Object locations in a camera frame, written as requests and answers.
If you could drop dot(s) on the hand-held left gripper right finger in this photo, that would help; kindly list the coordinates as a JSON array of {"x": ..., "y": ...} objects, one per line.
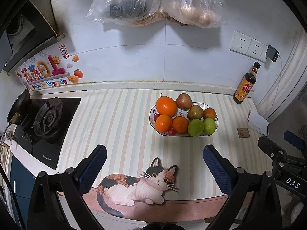
[{"x": 217, "y": 170}]

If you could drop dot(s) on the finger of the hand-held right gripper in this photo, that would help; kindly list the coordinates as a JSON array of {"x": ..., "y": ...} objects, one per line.
[
  {"x": 269, "y": 147},
  {"x": 296, "y": 140}
]

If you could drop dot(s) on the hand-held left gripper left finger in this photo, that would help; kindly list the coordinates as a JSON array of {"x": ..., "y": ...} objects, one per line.
[{"x": 92, "y": 170}]

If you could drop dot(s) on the green apple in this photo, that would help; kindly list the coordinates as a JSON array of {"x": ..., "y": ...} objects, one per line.
[
  {"x": 210, "y": 126},
  {"x": 196, "y": 128}
]

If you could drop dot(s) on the small dark orange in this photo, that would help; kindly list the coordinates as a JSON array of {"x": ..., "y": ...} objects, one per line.
[{"x": 209, "y": 113}]

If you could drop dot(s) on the medium orange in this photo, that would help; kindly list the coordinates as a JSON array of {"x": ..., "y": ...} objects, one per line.
[
  {"x": 180, "y": 125},
  {"x": 163, "y": 123}
]

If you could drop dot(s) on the oval floral rabbit plate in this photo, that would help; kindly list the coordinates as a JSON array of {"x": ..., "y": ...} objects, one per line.
[{"x": 181, "y": 112}]

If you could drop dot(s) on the reddish-brown apple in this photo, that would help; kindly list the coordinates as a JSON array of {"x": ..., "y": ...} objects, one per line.
[{"x": 184, "y": 101}]

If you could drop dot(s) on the white paper tissue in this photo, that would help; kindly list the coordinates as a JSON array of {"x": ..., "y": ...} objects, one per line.
[{"x": 257, "y": 122}]

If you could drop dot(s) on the small brown label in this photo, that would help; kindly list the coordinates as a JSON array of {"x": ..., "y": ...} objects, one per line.
[{"x": 243, "y": 133}]

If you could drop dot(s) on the striped mat with cat print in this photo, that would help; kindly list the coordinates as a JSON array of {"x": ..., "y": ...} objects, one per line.
[{"x": 120, "y": 124}]

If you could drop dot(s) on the black gas stove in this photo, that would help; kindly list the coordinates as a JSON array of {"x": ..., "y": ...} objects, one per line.
[{"x": 48, "y": 134}]

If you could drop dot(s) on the red cherry tomato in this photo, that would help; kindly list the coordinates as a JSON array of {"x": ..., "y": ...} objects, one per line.
[
  {"x": 171, "y": 132},
  {"x": 156, "y": 117}
]

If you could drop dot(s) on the yellow-brown apple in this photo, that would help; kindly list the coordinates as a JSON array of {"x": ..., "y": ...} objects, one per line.
[{"x": 195, "y": 112}]

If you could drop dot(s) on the dark sauce bottle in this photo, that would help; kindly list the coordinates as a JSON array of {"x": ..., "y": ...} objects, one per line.
[{"x": 243, "y": 88}]

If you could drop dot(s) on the blue cabinet front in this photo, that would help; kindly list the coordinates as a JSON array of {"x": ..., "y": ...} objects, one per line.
[{"x": 21, "y": 179}]

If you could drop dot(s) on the large orange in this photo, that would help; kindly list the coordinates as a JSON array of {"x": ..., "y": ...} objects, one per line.
[{"x": 166, "y": 106}]

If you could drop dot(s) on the black plug-in charger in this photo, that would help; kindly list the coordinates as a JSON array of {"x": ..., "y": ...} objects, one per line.
[{"x": 272, "y": 53}]

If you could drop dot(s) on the black frying pan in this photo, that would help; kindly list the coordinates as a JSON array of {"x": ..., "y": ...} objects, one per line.
[{"x": 19, "y": 105}]

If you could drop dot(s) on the range hood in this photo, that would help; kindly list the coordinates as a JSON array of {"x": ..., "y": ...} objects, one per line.
[{"x": 26, "y": 28}]

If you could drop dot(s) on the plastic bag with pale produce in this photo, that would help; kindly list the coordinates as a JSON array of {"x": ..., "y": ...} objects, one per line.
[{"x": 194, "y": 4}]

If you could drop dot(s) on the plastic bag with dark contents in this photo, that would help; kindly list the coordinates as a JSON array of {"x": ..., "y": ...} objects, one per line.
[{"x": 124, "y": 2}]

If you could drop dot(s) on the white wall outlet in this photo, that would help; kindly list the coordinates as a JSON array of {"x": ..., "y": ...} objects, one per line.
[
  {"x": 239, "y": 41},
  {"x": 257, "y": 49}
]

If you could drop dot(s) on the colourful wall sticker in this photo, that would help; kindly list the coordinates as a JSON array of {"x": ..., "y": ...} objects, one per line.
[{"x": 48, "y": 71}]

